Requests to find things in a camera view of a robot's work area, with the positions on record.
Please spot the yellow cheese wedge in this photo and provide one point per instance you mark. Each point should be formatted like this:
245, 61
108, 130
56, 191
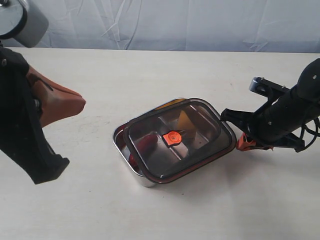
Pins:
185, 126

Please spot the dark transparent lid orange valve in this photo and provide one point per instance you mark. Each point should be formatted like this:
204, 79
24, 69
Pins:
180, 140

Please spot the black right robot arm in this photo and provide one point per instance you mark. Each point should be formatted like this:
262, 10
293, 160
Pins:
307, 88

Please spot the steel two-compartment lunch box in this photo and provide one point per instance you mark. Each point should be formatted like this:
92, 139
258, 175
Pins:
145, 180

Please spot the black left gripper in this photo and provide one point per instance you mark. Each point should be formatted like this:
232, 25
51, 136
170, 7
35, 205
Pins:
28, 102

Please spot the light blue backdrop cloth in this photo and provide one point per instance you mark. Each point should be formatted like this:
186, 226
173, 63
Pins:
291, 26

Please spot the red sausage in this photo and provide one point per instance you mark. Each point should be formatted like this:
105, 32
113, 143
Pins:
146, 146

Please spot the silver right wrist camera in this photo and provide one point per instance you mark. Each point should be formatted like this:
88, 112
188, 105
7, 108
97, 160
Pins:
266, 88

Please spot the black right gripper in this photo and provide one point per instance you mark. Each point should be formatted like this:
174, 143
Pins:
271, 126

